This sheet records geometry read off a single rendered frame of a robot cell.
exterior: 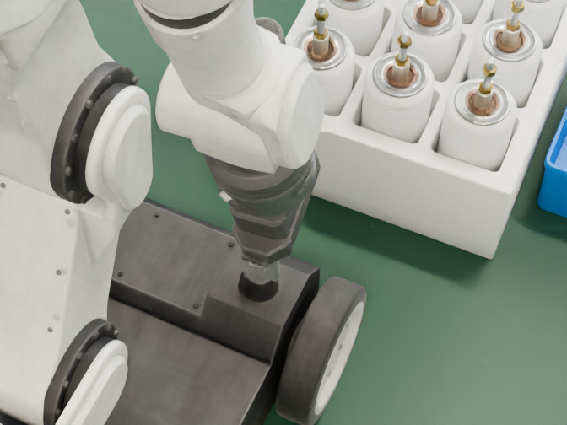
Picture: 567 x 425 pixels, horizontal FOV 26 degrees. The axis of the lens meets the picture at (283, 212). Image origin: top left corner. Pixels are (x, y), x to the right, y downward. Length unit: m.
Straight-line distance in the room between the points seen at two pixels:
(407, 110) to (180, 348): 0.45
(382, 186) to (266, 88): 0.92
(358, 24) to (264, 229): 0.73
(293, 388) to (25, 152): 0.56
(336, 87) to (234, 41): 0.92
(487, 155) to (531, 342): 0.28
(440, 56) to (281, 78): 0.91
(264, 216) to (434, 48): 0.74
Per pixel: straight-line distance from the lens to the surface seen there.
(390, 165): 1.73
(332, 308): 1.55
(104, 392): 1.40
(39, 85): 1.08
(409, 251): 1.83
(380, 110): 1.69
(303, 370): 1.54
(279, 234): 1.10
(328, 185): 1.83
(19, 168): 1.18
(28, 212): 1.29
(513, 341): 1.78
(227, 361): 1.55
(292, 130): 0.90
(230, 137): 0.95
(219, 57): 0.81
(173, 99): 0.96
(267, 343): 1.54
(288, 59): 0.89
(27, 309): 1.35
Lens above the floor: 1.58
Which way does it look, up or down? 58 degrees down
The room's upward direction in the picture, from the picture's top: straight up
